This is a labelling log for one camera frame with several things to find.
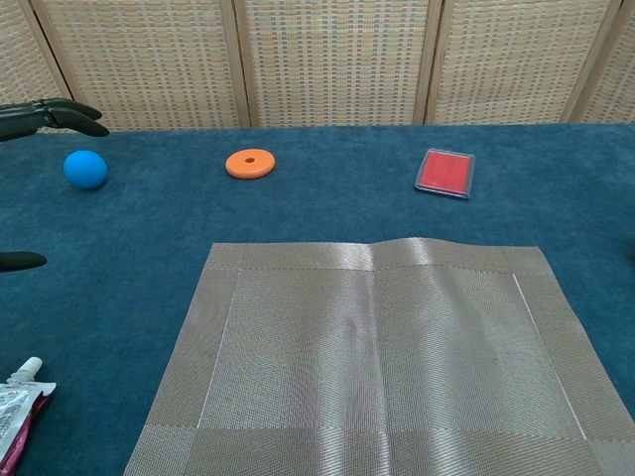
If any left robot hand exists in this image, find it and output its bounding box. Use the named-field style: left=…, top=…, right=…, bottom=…
left=0, top=97, right=110, bottom=273

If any brown woven placemat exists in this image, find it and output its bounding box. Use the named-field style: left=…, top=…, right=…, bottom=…
left=123, top=236, right=635, bottom=476

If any blue ball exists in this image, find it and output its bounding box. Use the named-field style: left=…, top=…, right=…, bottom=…
left=63, top=150, right=109, bottom=190

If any teal table cloth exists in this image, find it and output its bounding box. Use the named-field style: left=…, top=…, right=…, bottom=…
left=0, top=122, right=635, bottom=476

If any orange disc with hole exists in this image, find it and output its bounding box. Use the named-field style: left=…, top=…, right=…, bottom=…
left=224, top=149, right=277, bottom=180

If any woven rattan folding screen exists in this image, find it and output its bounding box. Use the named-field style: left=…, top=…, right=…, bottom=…
left=0, top=0, right=635, bottom=143

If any silver drink pouch white cap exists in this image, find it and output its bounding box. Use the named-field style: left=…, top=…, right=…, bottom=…
left=0, top=356, right=57, bottom=471

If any red pad in clear case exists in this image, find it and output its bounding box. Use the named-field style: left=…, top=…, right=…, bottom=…
left=414, top=148, right=476, bottom=201

